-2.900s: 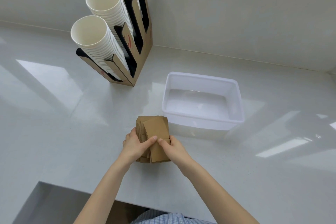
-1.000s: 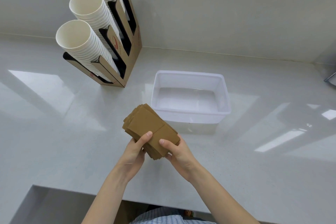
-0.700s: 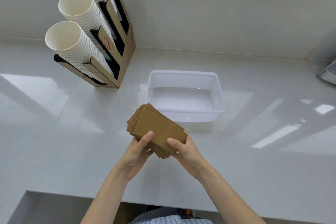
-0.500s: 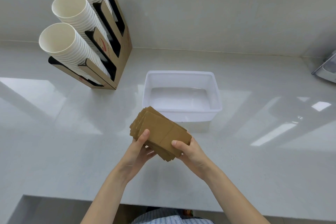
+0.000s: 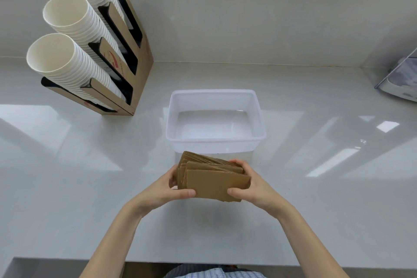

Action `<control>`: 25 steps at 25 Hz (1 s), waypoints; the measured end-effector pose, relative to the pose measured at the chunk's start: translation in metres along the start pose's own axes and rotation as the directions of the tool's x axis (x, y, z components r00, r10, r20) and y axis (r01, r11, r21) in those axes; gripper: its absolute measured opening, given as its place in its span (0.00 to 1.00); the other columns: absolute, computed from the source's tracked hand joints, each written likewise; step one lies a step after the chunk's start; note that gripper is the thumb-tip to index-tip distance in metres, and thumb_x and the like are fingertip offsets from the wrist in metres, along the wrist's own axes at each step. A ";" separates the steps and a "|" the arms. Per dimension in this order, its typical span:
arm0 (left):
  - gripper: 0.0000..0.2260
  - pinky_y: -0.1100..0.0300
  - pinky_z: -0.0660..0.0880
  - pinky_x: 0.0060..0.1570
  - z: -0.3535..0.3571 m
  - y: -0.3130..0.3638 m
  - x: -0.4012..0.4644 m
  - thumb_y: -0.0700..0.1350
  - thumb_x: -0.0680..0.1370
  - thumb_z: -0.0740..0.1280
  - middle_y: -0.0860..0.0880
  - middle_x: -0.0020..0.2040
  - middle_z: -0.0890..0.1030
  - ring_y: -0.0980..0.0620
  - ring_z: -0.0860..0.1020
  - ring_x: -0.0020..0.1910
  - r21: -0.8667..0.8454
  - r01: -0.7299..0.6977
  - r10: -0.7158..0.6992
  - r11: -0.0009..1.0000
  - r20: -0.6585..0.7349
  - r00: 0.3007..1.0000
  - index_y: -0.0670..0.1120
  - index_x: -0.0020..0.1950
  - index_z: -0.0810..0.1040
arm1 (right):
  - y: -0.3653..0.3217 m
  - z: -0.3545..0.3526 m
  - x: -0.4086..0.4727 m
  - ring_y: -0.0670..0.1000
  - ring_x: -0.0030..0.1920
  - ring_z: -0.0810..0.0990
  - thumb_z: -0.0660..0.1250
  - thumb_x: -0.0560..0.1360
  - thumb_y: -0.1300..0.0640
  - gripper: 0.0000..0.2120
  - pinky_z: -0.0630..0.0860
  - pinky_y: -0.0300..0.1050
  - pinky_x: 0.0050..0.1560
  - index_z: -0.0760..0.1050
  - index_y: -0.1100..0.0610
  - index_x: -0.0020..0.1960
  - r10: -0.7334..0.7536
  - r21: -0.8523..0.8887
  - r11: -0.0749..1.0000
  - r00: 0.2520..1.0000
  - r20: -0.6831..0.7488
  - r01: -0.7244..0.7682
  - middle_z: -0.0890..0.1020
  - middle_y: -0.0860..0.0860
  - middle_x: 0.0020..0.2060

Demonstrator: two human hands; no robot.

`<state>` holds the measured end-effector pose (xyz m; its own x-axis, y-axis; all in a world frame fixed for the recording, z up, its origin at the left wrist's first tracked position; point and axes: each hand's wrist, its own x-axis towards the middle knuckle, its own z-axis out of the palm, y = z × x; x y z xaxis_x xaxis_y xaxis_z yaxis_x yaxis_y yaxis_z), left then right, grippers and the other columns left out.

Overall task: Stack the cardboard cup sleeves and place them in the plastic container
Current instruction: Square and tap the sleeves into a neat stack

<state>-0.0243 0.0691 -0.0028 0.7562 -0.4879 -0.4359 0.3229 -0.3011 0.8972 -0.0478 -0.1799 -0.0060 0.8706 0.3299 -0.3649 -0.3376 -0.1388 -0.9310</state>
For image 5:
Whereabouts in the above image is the person's left hand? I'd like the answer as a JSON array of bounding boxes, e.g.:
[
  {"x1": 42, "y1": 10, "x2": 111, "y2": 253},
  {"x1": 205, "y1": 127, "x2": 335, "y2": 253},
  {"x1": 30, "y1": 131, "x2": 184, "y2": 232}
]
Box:
[{"x1": 139, "y1": 165, "x2": 197, "y2": 217}]

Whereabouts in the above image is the person's right hand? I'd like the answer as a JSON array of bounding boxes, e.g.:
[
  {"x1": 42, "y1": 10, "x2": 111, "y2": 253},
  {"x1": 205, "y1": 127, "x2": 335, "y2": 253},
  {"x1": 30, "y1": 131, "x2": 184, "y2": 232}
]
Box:
[{"x1": 227, "y1": 159, "x2": 288, "y2": 219}]

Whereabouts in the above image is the stack of brown cardboard sleeves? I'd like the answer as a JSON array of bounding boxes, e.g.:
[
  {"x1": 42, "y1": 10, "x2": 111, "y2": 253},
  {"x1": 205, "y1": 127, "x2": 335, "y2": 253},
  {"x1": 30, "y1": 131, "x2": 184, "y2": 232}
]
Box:
[{"x1": 176, "y1": 151, "x2": 252, "y2": 204}]

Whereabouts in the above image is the person's right forearm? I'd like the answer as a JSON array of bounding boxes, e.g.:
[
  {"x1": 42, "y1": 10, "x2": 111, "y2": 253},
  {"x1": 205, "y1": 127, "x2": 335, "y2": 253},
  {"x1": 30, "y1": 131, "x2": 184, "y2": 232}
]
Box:
[{"x1": 272, "y1": 204, "x2": 351, "y2": 278}]

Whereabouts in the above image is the person's left forearm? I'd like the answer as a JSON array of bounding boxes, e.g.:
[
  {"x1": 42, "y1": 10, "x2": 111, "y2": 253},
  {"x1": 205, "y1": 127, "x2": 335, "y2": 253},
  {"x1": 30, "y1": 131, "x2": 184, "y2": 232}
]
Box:
[{"x1": 79, "y1": 198, "x2": 148, "y2": 278}]

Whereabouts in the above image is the white plastic container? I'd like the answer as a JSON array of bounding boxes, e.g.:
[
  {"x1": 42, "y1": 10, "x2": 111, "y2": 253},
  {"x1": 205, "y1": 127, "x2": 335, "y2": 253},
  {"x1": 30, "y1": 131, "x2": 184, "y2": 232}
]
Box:
[{"x1": 165, "y1": 89, "x2": 267, "y2": 155}]

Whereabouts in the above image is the person's striped shirt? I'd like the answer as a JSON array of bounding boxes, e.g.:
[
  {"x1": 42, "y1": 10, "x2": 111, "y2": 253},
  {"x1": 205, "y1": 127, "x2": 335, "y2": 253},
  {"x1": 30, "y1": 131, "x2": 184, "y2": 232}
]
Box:
[{"x1": 162, "y1": 263, "x2": 271, "y2": 278}]

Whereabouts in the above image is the brown cup holder rack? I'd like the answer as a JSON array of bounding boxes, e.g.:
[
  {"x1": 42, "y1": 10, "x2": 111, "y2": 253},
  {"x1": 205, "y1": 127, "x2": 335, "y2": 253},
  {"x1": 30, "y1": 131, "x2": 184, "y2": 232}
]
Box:
[{"x1": 41, "y1": 0, "x2": 154, "y2": 117}]

